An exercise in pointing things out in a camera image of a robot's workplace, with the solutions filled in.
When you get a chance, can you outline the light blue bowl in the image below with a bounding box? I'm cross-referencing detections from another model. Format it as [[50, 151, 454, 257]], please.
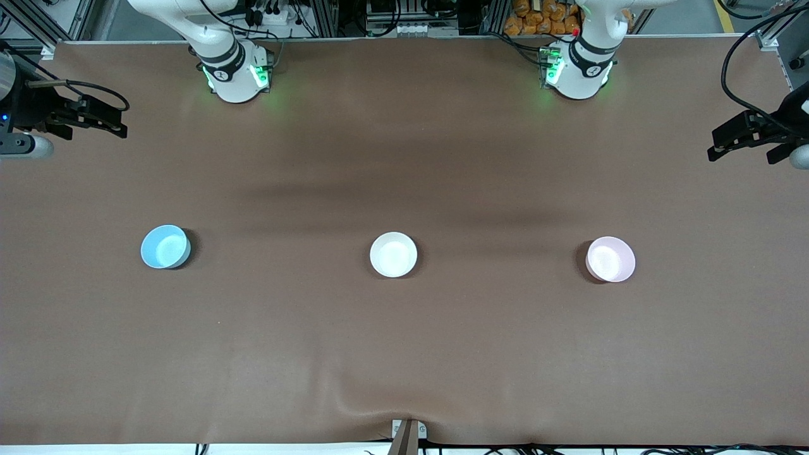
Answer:
[[140, 224, 192, 270]]

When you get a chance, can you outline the pink bowl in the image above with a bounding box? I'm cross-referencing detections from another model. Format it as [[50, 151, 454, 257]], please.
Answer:
[[585, 236, 636, 283]]

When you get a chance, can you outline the white bowl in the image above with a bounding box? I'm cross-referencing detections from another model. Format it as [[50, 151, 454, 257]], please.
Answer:
[[370, 231, 418, 278]]

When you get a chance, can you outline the orange items crate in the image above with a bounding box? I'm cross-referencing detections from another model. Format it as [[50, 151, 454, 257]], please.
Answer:
[[504, 0, 582, 37]]

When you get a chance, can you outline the brown table cover mat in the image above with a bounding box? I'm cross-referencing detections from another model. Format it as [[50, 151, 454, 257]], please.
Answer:
[[0, 37, 809, 446]]

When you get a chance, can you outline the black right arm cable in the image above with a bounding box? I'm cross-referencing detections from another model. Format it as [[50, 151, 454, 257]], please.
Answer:
[[28, 78, 131, 112]]

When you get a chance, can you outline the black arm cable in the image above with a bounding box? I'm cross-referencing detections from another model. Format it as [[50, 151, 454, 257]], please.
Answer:
[[28, 78, 131, 112], [721, 3, 809, 137]]

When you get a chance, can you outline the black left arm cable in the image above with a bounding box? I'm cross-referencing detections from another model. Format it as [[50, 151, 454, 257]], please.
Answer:
[[721, 3, 809, 137]]

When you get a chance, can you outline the aluminium frame profile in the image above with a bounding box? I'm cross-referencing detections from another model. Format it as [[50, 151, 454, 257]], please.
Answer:
[[0, 0, 95, 61], [755, 13, 809, 95]]

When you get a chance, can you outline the black base cable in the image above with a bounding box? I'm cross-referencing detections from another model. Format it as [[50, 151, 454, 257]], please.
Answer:
[[490, 32, 547, 67]]

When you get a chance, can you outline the metal clamp bracket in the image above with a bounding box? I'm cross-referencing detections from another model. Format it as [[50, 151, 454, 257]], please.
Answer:
[[389, 418, 428, 455]]

